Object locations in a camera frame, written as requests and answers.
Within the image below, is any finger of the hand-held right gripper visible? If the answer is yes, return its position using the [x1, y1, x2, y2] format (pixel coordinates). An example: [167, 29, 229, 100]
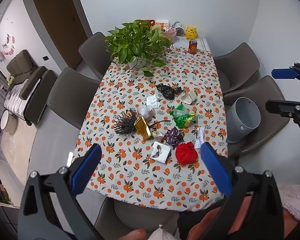
[265, 99, 300, 141]
[271, 62, 300, 80]

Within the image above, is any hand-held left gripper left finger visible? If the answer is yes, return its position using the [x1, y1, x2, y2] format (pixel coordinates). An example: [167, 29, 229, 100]
[17, 143, 108, 240]

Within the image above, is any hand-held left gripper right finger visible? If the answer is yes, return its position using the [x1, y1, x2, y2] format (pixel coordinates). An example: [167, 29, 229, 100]
[187, 142, 284, 240]

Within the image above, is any red plastic bag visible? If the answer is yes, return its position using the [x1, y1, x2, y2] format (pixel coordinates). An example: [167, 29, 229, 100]
[175, 142, 198, 165]

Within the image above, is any white paper slip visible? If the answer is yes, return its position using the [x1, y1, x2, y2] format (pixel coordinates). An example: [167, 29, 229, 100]
[194, 127, 205, 149]

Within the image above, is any grey trash bin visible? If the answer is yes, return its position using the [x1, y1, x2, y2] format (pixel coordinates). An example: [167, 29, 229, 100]
[226, 97, 261, 144]

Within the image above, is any purple foil wrapper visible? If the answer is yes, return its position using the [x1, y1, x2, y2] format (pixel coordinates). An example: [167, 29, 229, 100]
[164, 127, 184, 147]

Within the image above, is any white card packet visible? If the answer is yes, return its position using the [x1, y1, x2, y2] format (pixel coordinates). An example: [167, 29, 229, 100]
[151, 142, 171, 162]

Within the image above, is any yellow green snack bag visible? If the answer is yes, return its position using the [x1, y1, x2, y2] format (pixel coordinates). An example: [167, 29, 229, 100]
[174, 112, 197, 130]

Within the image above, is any small candy wrapper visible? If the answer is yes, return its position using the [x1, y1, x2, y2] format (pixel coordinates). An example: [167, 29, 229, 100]
[151, 129, 167, 140]

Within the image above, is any gold foil bag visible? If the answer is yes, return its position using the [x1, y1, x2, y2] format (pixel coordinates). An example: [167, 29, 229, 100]
[134, 116, 152, 141]

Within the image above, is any beige paper cup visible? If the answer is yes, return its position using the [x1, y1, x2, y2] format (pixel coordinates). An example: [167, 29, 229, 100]
[181, 90, 198, 105]

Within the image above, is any clear plastic wrap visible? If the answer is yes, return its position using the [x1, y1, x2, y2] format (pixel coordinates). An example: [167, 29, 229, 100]
[137, 105, 155, 119]

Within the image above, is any black plastic bag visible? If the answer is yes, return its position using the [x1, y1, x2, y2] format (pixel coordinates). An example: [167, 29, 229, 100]
[156, 83, 182, 99]

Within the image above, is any white wrapper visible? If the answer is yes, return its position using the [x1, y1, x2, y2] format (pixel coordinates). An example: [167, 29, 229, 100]
[146, 95, 162, 108]

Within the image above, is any grey leather dining chair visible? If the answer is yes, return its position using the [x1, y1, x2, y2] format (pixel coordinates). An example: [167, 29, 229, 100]
[79, 32, 115, 80]
[47, 67, 102, 130]
[222, 75, 290, 157]
[214, 42, 260, 95]
[94, 197, 179, 240]

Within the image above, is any orange-print tablecloth table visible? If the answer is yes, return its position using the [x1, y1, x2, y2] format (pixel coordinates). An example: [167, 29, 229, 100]
[72, 45, 228, 212]

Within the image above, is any beige rug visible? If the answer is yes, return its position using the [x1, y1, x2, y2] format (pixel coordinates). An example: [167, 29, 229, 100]
[0, 122, 40, 160]

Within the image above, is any dark tv cabinet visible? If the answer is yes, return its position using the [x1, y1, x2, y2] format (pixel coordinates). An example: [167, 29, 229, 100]
[0, 152, 23, 230]

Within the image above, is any round white coffee table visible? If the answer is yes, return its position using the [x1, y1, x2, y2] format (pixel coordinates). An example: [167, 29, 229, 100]
[0, 110, 17, 134]

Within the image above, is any yellow tiger toy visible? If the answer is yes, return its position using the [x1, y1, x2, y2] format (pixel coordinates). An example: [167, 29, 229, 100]
[185, 26, 200, 39]

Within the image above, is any grey sofa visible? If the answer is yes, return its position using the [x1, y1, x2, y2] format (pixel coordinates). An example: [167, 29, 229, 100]
[4, 50, 58, 125]

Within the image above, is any small white desk fan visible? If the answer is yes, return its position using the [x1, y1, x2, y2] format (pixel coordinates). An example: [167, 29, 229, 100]
[171, 21, 185, 37]

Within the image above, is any pink plastic container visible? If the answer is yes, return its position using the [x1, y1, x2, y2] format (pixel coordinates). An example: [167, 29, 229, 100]
[161, 27, 176, 43]

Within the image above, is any green potted pothos plant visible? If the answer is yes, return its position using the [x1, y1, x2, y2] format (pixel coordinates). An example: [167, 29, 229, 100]
[101, 19, 174, 77]

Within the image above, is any red gift box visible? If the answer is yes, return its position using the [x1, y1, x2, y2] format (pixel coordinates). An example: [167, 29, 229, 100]
[140, 19, 155, 29]

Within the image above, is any brown wooden door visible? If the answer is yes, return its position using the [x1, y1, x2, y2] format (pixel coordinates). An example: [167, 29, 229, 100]
[29, 0, 93, 70]

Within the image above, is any pink wall banner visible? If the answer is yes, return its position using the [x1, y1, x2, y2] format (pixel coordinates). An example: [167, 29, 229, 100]
[0, 34, 17, 62]

